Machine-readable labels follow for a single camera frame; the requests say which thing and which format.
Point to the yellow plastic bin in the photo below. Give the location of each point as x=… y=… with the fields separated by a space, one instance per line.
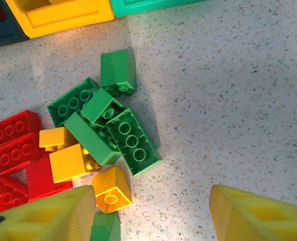
x=63 y=17

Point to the black plastic bin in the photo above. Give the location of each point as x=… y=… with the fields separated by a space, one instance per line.
x=3 y=35

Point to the green lego brick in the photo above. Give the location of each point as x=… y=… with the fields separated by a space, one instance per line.
x=133 y=143
x=118 y=70
x=92 y=140
x=106 y=227
x=98 y=105
x=68 y=105

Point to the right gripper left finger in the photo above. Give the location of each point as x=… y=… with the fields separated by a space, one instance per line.
x=43 y=221

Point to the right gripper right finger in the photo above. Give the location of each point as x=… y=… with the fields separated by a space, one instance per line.
x=259 y=221

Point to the green plastic bin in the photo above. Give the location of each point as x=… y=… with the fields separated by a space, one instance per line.
x=138 y=7

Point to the yellow lego brick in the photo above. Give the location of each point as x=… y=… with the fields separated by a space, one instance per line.
x=68 y=162
x=54 y=138
x=112 y=190

